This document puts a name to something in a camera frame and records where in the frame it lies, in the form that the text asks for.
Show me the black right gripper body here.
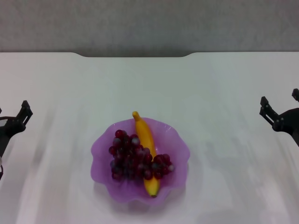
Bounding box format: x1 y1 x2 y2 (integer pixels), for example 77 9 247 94
275 107 299 147

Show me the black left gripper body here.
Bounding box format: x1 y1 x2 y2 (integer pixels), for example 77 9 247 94
0 116 17 159

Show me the red grape bunch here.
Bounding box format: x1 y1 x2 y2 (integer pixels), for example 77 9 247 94
108 129 175 182

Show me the yellow banana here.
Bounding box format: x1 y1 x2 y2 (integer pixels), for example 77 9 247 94
132 111 160 198

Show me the purple wavy plastic bowl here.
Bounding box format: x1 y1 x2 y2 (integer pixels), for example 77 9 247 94
90 117 190 207

